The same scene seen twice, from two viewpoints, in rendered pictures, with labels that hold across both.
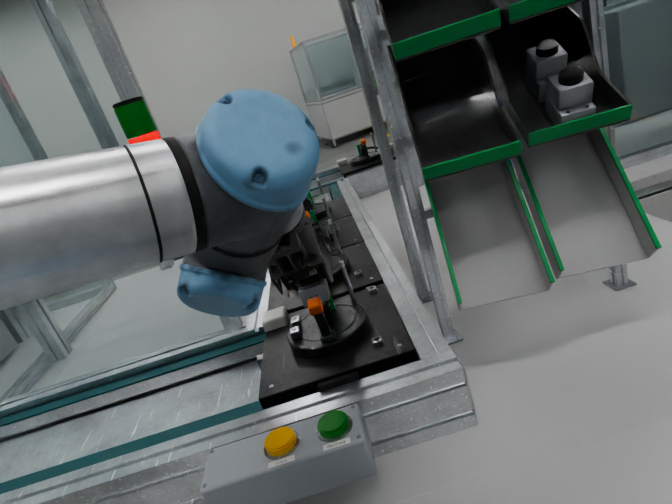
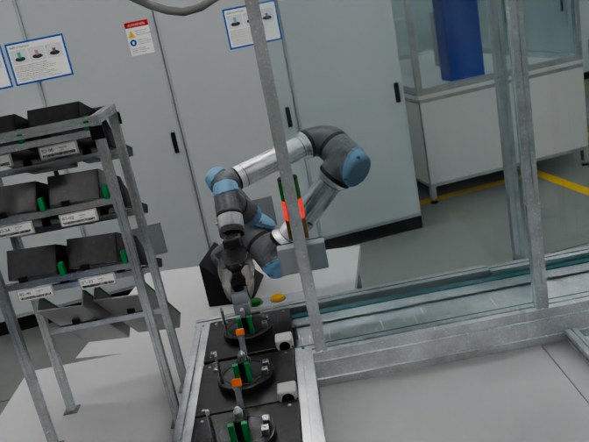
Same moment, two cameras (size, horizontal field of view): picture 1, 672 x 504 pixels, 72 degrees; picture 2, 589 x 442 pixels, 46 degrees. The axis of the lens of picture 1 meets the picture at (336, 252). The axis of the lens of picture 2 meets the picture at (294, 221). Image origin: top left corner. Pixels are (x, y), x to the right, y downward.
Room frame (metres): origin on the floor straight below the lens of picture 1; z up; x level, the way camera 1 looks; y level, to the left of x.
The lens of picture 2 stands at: (2.47, 0.23, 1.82)
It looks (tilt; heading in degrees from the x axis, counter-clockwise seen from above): 17 degrees down; 180
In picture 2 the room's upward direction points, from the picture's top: 11 degrees counter-clockwise
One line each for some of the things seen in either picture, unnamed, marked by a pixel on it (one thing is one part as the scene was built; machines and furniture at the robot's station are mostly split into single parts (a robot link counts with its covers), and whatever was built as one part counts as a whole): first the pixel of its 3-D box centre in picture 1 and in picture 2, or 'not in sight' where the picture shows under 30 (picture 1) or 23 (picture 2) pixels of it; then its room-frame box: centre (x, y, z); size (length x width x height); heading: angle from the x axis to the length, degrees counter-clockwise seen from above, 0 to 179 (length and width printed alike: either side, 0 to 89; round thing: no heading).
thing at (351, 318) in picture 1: (328, 327); (248, 330); (0.69, 0.05, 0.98); 0.14 x 0.14 x 0.02
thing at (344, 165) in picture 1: (363, 150); not in sight; (2.03, -0.25, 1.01); 0.24 x 0.24 x 0.13; 89
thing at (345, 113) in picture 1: (372, 70); not in sight; (10.29, -1.92, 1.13); 2.86 x 1.56 x 2.25; 99
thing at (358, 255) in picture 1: (314, 257); (243, 365); (0.95, 0.05, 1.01); 0.24 x 0.24 x 0.13; 89
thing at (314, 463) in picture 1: (289, 461); (280, 308); (0.48, 0.14, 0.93); 0.21 x 0.07 x 0.06; 89
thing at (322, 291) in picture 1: (309, 274); (240, 299); (0.70, 0.05, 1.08); 0.08 x 0.04 x 0.07; 179
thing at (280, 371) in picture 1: (331, 337); (249, 336); (0.69, 0.05, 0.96); 0.24 x 0.24 x 0.02; 89
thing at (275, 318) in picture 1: (276, 322); (284, 342); (0.79, 0.15, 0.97); 0.05 x 0.05 x 0.04; 89
